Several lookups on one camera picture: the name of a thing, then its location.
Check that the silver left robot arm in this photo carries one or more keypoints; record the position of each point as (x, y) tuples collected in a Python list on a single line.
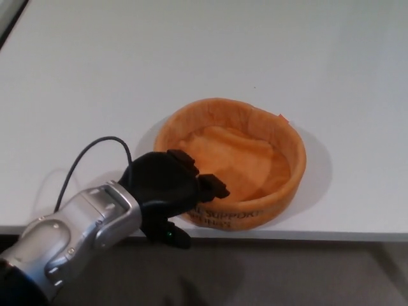
[(73, 229)]

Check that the orange plush bowl with lettering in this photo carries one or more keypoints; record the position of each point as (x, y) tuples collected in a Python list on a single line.
[(255, 165)]

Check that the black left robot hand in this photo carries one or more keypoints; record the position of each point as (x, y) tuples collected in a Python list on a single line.
[(159, 181)]

